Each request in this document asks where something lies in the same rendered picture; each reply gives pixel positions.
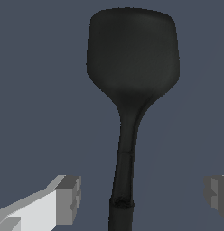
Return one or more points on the black spatula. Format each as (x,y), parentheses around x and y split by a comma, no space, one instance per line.
(132,60)

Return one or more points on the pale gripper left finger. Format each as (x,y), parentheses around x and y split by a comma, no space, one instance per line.
(41,207)

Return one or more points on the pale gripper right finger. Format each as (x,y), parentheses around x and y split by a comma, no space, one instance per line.
(218,192)

